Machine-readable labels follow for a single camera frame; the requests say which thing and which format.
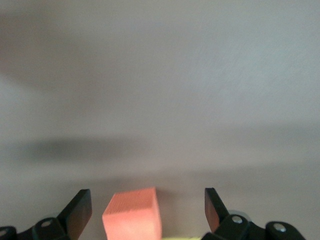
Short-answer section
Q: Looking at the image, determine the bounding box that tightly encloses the yellow foam block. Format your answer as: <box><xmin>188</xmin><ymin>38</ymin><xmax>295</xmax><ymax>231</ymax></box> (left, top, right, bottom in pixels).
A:
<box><xmin>162</xmin><ymin>235</ymin><xmax>204</xmax><ymax>240</ymax></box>

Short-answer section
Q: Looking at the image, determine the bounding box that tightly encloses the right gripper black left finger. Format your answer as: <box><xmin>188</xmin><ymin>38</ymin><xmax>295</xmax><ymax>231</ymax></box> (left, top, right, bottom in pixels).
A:
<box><xmin>0</xmin><ymin>189</ymin><xmax>93</xmax><ymax>240</ymax></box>

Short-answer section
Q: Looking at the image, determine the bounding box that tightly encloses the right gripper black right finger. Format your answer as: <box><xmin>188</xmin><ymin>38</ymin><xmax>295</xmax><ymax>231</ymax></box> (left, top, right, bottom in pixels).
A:
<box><xmin>201</xmin><ymin>187</ymin><xmax>307</xmax><ymax>240</ymax></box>

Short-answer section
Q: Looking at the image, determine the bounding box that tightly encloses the orange foam block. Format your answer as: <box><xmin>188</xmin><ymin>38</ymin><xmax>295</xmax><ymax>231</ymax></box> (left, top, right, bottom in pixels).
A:
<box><xmin>101</xmin><ymin>186</ymin><xmax>164</xmax><ymax>240</ymax></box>

